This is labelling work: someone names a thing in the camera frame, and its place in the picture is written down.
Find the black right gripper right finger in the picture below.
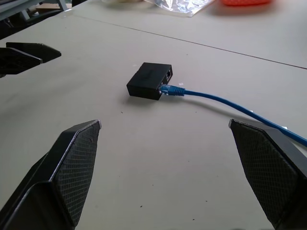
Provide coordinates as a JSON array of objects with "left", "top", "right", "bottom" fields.
[{"left": 228, "top": 118, "right": 307, "bottom": 230}]

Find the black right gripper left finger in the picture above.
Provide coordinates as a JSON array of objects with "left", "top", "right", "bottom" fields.
[{"left": 0, "top": 119, "right": 102, "bottom": 230}]

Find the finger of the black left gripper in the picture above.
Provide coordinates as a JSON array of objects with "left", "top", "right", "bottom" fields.
[
  {"left": 0, "top": 47, "right": 44, "bottom": 76},
  {"left": 5, "top": 42, "right": 62, "bottom": 64}
]

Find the small black network box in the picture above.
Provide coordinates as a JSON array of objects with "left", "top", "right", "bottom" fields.
[{"left": 126, "top": 62, "right": 174, "bottom": 102}]

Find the brown cardboard box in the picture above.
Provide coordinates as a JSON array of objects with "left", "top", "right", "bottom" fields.
[{"left": 35, "top": 6, "right": 58, "bottom": 15}]

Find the clear plastic bag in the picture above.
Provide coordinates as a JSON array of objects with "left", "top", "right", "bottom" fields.
[{"left": 143, "top": 0, "right": 214, "bottom": 18}]

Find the orange mesh basket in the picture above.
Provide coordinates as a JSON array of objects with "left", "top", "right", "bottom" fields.
[{"left": 220, "top": 0, "right": 272, "bottom": 7}]

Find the grey metal shelf frame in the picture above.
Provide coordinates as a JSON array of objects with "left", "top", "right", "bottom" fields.
[{"left": 0, "top": 0, "right": 39, "bottom": 19}]

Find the blue Ethernet cable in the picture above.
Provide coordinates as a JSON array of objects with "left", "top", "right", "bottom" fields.
[{"left": 158, "top": 84, "right": 307, "bottom": 148}]

